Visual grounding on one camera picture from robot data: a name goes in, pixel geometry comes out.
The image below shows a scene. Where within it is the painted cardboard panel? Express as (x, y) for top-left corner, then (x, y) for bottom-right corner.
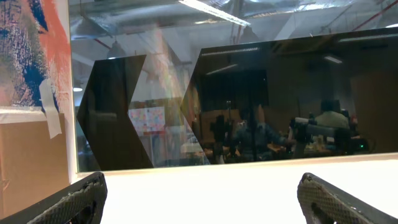
(1, 0), (74, 217)

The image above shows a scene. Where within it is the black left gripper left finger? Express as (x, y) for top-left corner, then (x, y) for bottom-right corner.
(1, 172), (108, 224)

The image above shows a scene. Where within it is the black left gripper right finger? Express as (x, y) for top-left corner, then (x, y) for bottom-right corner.
(297, 172), (397, 224)

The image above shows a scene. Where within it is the glass window partition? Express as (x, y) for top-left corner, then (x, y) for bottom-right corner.
(69, 0), (397, 172)

